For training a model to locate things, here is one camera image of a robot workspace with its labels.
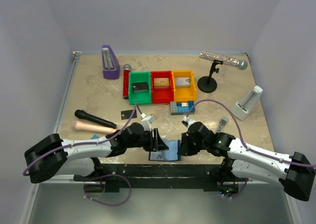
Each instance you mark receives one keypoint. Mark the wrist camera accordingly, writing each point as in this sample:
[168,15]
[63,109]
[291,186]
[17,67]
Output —
[188,121]
[147,121]

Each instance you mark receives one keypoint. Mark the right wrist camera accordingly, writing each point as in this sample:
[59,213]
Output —
[188,121]

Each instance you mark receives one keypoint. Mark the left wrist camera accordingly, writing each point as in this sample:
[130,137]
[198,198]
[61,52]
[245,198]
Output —
[147,121]

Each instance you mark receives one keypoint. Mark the gold credit card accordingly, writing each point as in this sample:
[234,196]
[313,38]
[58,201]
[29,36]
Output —
[161,83]

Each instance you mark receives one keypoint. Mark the red plastic bin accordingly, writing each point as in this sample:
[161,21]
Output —
[162,96]

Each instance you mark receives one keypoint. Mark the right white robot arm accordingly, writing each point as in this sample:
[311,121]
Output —
[293,172]

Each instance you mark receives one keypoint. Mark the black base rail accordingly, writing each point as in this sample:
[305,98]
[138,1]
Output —
[171,176]

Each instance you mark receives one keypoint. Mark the orange blue toy block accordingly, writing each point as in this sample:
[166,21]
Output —
[94,136]

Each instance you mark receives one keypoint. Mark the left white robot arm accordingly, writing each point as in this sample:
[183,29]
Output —
[55,156]

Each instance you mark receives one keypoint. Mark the black credit card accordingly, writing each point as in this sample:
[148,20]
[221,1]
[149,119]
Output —
[140,87]

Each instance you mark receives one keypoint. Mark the black microphone stand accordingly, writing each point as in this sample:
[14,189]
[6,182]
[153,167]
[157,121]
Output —
[207,84]

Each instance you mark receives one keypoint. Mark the small grey block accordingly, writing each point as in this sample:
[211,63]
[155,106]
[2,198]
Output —
[224,120]

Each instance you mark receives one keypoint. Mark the red microphone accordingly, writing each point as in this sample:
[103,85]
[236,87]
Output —
[126,72]

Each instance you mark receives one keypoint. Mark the pink microphone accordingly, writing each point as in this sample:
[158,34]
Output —
[80,126]

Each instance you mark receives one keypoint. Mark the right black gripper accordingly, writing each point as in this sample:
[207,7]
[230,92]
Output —
[185,150]

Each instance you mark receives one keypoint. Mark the silver credit card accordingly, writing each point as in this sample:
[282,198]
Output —
[182,82]

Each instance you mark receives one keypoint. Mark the blue grey lego block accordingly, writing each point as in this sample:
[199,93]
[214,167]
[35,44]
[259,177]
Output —
[177,108]

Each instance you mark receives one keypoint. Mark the black microphone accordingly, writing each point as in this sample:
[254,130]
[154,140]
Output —
[80,114]

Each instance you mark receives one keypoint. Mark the yellow plastic bin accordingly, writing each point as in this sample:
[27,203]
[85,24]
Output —
[184,94]

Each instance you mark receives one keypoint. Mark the black VIP card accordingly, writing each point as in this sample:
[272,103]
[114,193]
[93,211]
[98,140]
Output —
[125,115]

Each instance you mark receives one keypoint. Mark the white metronome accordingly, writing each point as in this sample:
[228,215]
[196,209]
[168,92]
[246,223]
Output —
[244,107]

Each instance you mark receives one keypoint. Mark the purple metronome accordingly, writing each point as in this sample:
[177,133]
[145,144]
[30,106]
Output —
[111,67]

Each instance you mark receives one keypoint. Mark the navy blue card holder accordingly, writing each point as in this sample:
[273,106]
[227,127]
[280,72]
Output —
[171,154]

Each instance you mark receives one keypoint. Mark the glitter silver microphone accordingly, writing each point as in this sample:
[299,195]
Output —
[227,60]

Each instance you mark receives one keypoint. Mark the silver VIP card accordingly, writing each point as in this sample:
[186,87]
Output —
[154,156]

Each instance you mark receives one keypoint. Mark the green plastic bin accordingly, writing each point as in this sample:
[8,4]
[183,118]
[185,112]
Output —
[140,98]

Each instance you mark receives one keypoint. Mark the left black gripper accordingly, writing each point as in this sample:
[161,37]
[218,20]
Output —
[156,143]

